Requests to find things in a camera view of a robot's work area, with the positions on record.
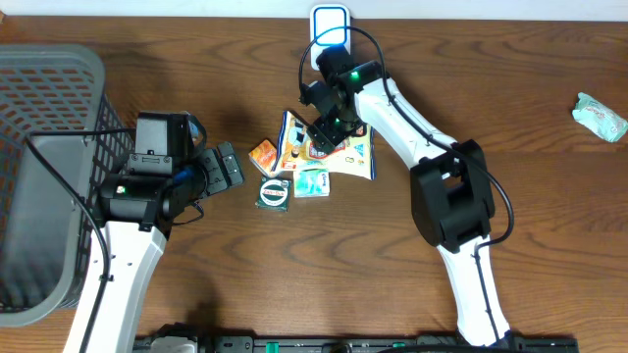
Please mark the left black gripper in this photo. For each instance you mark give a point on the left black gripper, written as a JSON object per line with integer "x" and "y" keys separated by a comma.
{"x": 216, "y": 162}

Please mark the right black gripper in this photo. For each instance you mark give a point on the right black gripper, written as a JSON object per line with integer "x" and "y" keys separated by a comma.
{"x": 324, "y": 137}

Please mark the orange small carton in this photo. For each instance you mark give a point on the orange small carton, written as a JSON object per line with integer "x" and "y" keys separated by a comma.
{"x": 264, "y": 157}

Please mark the yellow snack bag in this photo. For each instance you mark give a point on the yellow snack bag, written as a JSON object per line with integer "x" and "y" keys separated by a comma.
{"x": 297, "y": 151}

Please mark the round tape roll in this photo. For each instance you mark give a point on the round tape roll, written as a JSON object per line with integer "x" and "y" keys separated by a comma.
{"x": 273, "y": 194}

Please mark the teal small carton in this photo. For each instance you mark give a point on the teal small carton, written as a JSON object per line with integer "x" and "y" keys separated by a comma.
{"x": 311, "y": 183}

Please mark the mint green pack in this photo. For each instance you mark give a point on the mint green pack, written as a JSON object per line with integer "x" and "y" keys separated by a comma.
{"x": 600, "y": 120}

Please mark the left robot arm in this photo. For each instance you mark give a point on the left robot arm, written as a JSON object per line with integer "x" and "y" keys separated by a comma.
{"x": 169, "y": 169}

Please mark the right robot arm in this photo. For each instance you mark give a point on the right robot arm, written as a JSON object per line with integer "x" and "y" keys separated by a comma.
{"x": 451, "y": 189}

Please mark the white barcode scanner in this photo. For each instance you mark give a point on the white barcode scanner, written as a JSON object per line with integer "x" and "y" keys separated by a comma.
{"x": 327, "y": 22}

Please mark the grey plastic shopping basket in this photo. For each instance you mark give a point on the grey plastic shopping basket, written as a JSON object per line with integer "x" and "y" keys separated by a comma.
{"x": 58, "y": 93}

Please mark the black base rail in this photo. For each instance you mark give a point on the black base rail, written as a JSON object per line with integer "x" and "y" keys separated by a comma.
{"x": 423, "y": 343}

